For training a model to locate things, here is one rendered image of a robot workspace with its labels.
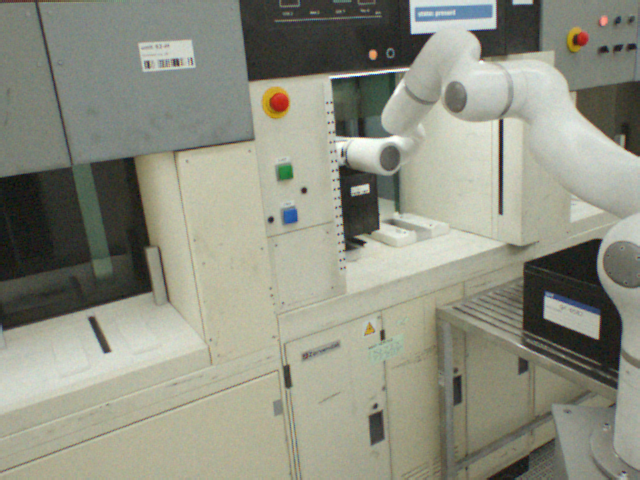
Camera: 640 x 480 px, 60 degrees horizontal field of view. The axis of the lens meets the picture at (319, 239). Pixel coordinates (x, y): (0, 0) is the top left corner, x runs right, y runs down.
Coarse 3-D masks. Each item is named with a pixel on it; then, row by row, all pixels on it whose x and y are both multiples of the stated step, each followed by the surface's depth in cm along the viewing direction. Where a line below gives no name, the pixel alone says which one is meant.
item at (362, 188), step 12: (348, 168) 171; (348, 180) 155; (360, 180) 157; (372, 180) 159; (348, 192) 156; (360, 192) 158; (372, 192) 160; (348, 204) 156; (360, 204) 158; (372, 204) 161; (348, 216) 157; (360, 216) 159; (372, 216) 162; (348, 228) 158; (360, 228) 160; (372, 228) 162; (348, 240) 170; (360, 240) 164
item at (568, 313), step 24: (600, 240) 141; (528, 264) 129; (552, 264) 135; (576, 264) 140; (528, 288) 130; (552, 288) 124; (576, 288) 118; (600, 288) 113; (528, 312) 131; (552, 312) 125; (576, 312) 119; (600, 312) 114; (552, 336) 127; (576, 336) 121; (600, 336) 115; (600, 360) 117
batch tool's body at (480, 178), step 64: (256, 0) 111; (512, 0) 145; (256, 64) 113; (320, 64) 121; (384, 64) 129; (256, 128) 117; (320, 128) 125; (448, 128) 175; (512, 128) 153; (320, 192) 128; (448, 192) 181; (512, 192) 158; (320, 256) 132; (384, 256) 163; (448, 256) 158; (512, 256) 166; (320, 320) 135; (384, 320) 146; (320, 384) 139; (384, 384) 151; (512, 384) 179; (320, 448) 144; (384, 448) 156; (512, 448) 187
